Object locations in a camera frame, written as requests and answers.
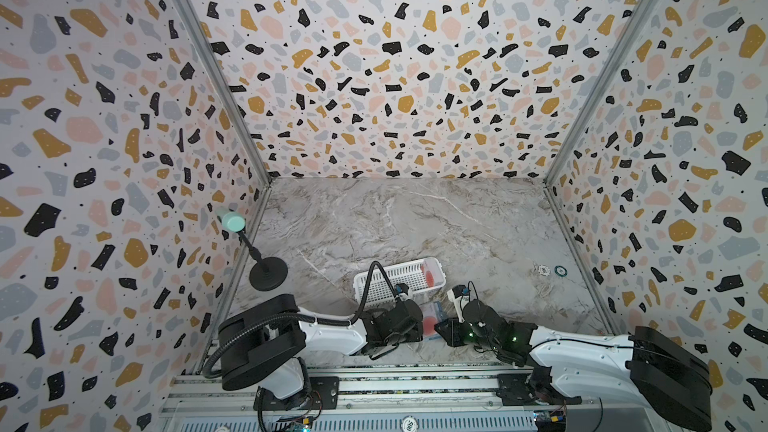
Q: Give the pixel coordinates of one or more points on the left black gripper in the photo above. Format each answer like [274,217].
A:
[418,337]

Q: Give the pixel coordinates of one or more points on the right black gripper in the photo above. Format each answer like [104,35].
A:
[452,330]

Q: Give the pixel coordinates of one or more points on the red-circle credit card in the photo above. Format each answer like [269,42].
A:
[429,322]

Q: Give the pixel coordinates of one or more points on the white plastic basket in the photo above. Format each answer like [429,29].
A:
[409,273]

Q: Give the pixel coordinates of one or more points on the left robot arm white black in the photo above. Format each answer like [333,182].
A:
[237,336]

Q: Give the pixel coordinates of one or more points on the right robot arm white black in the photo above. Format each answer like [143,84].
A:
[644,368]

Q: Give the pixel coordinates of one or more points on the stack of red-circle cards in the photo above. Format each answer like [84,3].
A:
[432,273]

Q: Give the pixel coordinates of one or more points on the black stand with green ball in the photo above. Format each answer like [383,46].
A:
[266,274]

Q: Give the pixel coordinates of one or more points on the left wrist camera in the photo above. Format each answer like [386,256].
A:
[403,291]

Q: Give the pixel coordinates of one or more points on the aluminium rail base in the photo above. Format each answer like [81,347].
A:
[459,397]

